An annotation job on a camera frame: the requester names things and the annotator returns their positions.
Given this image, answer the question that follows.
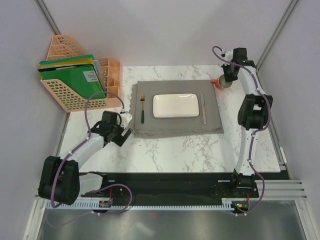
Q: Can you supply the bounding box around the orange mug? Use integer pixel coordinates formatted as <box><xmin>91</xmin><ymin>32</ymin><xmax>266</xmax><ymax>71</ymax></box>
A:
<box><xmin>210</xmin><ymin>75</ymin><xmax>233</xmax><ymax>89</ymax></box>

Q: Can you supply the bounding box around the grey placemat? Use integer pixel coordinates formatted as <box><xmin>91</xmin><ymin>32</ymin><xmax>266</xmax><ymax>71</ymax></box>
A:
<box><xmin>129</xmin><ymin>80</ymin><xmax>224</xmax><ymax>139</ymax></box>

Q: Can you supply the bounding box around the knife pink handle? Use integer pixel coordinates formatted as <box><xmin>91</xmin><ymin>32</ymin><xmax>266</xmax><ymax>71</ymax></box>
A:
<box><xmin>200</xmin><ymin>91</ymin><xmax>207</xmax><ymax>125</ymax></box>

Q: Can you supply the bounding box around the gold fork green handle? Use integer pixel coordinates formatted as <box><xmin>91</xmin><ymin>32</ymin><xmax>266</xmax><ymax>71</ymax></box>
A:
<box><xmin>140</xmin><ymin>93</ymin><xmax>145</xmax><ymax>124</ymax></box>

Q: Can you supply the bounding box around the white rectangular plate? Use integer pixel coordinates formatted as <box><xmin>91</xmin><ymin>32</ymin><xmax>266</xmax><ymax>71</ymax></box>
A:
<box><xmin>152</xmin><ymin>93</ymin><xmax>200</xmax><ymax>119</ymax></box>

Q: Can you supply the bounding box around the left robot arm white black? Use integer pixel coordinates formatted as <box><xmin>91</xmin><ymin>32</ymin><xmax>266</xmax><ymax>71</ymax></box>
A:
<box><xmin>38</xmin><ymin>111</ymin><xmax>133</xmax><ymax>209</ymax></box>

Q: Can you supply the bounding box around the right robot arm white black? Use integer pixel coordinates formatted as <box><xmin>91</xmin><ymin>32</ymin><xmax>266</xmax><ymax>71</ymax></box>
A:
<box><xmin>222</xmin><ymin>47</ymin><xmax>273</xmax><ymax>197</ymax></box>

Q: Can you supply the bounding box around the green folder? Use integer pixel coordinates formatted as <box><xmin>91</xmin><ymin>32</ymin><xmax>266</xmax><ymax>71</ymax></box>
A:
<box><xmin>38</xmin><ymin>64</ymin><xmax>106</xmax><ymax>99</ymax></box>

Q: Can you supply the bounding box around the yellow folder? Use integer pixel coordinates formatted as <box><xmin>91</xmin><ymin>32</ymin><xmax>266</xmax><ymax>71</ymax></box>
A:
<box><xmin>38</xmin><ymin>54</ymin><xmax>95</xmax><ymax>68</ymax></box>

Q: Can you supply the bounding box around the peach file organizer rack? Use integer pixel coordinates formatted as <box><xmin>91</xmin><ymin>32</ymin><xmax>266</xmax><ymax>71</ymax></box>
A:
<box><xmin>38</xmin><ymin>34</ymin><xmax>122</xmax><ymax>113</ymax></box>

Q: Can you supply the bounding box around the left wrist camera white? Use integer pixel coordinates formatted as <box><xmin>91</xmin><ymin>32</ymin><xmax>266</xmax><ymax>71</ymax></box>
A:
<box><xmin>120</xmin><ymin>111</ymin><xmax>133</xmax><ymax>129</ymax></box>

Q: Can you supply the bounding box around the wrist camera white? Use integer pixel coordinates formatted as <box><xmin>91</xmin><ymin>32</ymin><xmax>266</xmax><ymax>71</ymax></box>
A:
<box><xmin>220</xmin><ymin>50</ymin><xmax>233</xmax><ymax>62</ymax></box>
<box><xmin>120</xmin><ymin>111</ymin><xmax>133</xmax><ymax>129</ymax></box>

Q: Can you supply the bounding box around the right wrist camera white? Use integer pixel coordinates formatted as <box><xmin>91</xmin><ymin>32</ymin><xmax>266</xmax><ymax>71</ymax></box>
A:
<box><xmin>220</xmin><ymin>50</ymin><xmax>233</xmax><ymax>62</ymax></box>

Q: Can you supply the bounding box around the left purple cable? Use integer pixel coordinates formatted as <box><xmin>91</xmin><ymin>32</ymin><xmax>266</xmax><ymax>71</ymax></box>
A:
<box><xmin>46</xmin><ymin>91</ymin><xmax>133</xmax><ymax>228</ymax></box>

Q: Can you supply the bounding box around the purple cable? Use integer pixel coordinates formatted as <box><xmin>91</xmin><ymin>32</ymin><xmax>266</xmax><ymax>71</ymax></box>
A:
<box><xmin>46</xmin><ymin>91</ymin><xmax>133</xmax><ymax>228</ymax></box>
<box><xmin>211</xmin><ymin>45</ymin><xmax>272</xmax><ymax>217</ymax></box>

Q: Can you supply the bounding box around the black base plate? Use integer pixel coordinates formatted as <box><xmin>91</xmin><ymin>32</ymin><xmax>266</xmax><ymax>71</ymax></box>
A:
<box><xmin>83</xmin><ymin>173</ymin><xmax>259</xmax><ymax>207</ymax></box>

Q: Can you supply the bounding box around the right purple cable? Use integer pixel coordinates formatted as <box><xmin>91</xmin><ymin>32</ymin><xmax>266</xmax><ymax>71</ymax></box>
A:
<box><xmin>211</xmin><ymin>45</ymin><xmax>272</xmax><ymax>217</ymax></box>

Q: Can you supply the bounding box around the right aluminium frame post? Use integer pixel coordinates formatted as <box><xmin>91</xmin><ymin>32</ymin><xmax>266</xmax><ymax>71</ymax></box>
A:
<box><xmin>256</xmin><ymin>0</ymin><xmax>300</xmax><ymax>70</ymax></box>

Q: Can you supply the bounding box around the aluminium frame post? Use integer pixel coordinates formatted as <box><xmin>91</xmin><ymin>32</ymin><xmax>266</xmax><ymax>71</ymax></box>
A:
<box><xmin>256</xmin><ymin>0</ymin><xmax>300</xmax><ymax>70</ymax></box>
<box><xmin>34</xmin><ymin>0</ymin><xmax>61</xmax><ymax>35</ymax></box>

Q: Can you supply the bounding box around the white cable duct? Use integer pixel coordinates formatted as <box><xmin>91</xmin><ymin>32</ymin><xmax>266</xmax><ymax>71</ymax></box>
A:
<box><xmin>56</xmin><ymin>198</ymin><xmax>235</xmax><ymax>211</ymax></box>

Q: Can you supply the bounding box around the aluminium rail profile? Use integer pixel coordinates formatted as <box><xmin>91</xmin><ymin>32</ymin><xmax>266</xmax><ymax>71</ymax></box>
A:
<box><xmin>34</xmin><ymin>178</ymin><xmax>310</xmax><ymax>201</ymax></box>

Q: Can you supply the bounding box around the left aluminium frame post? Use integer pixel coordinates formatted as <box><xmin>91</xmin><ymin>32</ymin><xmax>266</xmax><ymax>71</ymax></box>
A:
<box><xmin>34</xmin><ymin>0</ymin><xmax>61</xmax><ymax>35</ymax></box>

